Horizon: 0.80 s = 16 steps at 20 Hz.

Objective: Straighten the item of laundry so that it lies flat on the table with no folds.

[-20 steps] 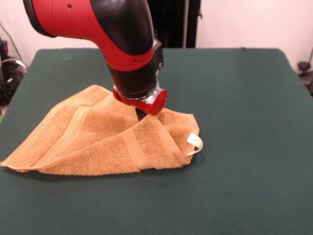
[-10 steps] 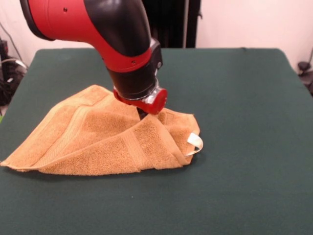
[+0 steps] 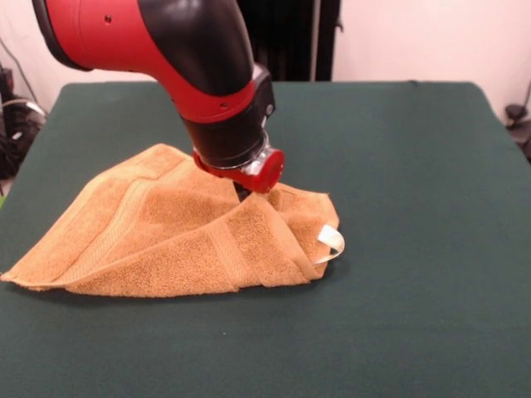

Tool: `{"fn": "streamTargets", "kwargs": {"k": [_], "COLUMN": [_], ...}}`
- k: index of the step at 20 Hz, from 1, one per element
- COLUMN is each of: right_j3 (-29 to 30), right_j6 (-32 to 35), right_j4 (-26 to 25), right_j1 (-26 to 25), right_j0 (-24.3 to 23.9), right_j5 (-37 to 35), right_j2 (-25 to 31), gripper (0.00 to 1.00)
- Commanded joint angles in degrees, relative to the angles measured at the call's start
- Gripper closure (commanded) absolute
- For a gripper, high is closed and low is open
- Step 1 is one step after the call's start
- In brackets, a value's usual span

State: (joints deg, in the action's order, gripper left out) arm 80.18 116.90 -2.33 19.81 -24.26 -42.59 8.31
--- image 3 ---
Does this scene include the black cable bundle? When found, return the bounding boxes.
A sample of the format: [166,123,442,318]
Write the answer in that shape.
[0,36,46,180]

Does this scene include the black floor device with cable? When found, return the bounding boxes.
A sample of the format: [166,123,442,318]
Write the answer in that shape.
[504,78,531,163]

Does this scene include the black metal frame stand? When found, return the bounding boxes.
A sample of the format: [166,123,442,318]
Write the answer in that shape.
[238,0,345,83]

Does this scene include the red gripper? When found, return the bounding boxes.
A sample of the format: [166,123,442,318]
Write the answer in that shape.
[191,148,286,205]

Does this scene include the tan terry towel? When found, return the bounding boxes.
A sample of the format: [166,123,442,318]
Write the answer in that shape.
[0,143,346,298]

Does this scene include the dark green table cloth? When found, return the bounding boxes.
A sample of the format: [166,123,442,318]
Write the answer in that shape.
[0,80,531,398]

